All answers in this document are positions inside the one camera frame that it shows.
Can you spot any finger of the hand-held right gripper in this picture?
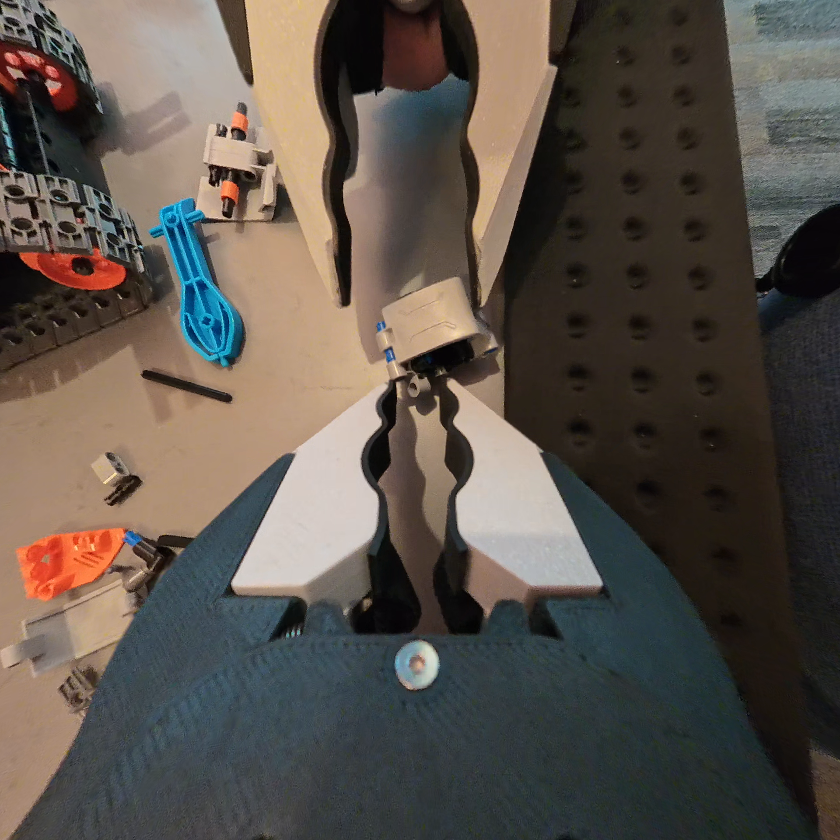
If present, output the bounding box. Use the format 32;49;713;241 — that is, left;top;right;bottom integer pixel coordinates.
243;0;360;309
459;0;560;308

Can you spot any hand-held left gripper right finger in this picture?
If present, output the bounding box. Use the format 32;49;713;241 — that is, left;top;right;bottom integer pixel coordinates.
433;379;605;632

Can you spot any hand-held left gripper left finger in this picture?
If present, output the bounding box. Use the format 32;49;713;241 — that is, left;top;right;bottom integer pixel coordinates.
230;382;401;634

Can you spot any black toy wheel assembly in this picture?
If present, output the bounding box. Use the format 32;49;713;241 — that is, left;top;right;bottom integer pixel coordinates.
377;320;500;398

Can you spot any black elbow connector blue pin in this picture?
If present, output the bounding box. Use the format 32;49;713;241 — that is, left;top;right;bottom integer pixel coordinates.
125;530;175;572

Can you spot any blue brick separator tool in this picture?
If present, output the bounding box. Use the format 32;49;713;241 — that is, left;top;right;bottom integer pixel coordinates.
150;200;249;367

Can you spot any black perforated board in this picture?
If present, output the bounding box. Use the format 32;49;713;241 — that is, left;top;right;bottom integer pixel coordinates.
502;0;818;840

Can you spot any orange plastic panel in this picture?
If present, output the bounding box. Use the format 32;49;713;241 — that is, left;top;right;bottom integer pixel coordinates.
16;528;127;601

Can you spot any large grey flat panel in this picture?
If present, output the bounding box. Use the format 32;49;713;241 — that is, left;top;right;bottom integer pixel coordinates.
0;577;142;677

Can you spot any tracked toy robot vehicle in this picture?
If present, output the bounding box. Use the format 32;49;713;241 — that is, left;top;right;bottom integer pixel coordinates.
0;0;155;371

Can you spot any dark grey beam connector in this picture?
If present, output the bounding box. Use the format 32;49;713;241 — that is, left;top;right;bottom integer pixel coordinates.
58;668;99;713

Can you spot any black badge reel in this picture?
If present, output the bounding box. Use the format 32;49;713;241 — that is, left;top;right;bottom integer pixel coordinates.
755;203;840;299

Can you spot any grey bracket with orange bushes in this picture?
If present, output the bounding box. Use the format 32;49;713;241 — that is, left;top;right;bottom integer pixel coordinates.
197;101;278;224

